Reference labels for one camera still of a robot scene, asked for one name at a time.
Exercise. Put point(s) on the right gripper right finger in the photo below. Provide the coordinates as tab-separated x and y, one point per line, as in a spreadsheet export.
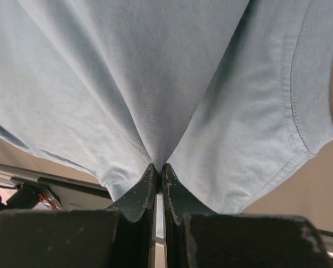
179	205

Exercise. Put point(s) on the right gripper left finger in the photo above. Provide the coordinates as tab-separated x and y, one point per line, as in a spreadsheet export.
134	243

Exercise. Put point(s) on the blue t shirt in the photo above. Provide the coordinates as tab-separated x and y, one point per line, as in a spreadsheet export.
233	94

